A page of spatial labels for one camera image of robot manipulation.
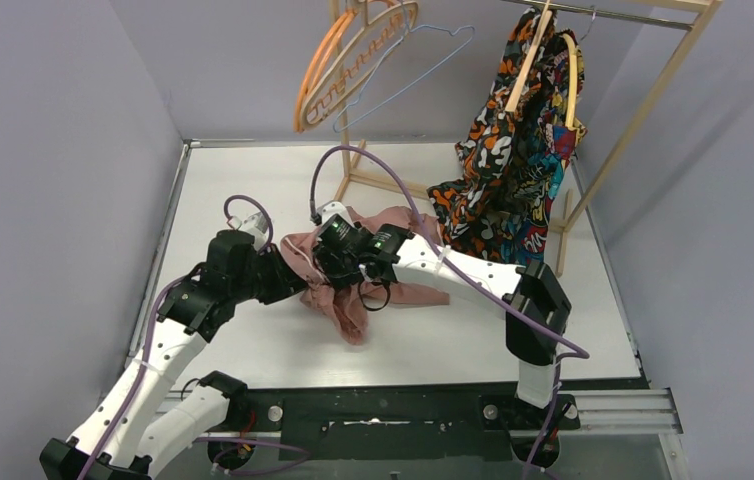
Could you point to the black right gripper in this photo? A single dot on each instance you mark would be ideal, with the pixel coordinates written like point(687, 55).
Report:
point(342, 277)

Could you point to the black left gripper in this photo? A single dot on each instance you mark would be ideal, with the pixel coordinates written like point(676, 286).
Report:
point(287, 282)

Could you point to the pink shorts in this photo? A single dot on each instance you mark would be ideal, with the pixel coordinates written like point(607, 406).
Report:
point(347, 309)

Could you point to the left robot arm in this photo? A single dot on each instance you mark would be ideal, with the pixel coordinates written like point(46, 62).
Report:
point(125, 438)

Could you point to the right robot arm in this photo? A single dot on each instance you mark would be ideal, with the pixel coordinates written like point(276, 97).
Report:
point(529, 297)

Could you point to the orange camouflage shorts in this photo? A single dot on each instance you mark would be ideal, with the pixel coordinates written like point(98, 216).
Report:
point(469, 220)

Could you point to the orange plastic hanger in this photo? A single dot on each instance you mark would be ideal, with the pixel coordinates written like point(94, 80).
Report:
point(314, 69)

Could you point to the beige notched wooden hanger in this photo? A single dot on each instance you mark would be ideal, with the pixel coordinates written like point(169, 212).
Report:
point(357, 63)

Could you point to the colourful comic print shorts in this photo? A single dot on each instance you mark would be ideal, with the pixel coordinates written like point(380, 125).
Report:
point(544, 153)

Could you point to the straight wooden hanger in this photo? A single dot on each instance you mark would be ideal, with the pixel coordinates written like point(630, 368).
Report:
point(529, 58)

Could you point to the curved wooden hanger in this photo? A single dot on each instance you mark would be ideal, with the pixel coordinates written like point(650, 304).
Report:
point(572, 94)

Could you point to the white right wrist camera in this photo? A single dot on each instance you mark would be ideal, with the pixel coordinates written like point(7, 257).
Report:
point(323, 213)

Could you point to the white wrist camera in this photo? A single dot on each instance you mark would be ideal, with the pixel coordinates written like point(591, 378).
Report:
point(323, 213)
point(257, 225)

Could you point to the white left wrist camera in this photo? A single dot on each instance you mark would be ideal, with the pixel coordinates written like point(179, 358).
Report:
point(257, 225)

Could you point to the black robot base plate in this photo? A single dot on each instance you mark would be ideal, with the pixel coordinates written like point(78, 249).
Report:
point(424, 422)

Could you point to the blue wire hanger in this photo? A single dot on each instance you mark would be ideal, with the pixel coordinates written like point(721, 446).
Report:
point(417, 48)

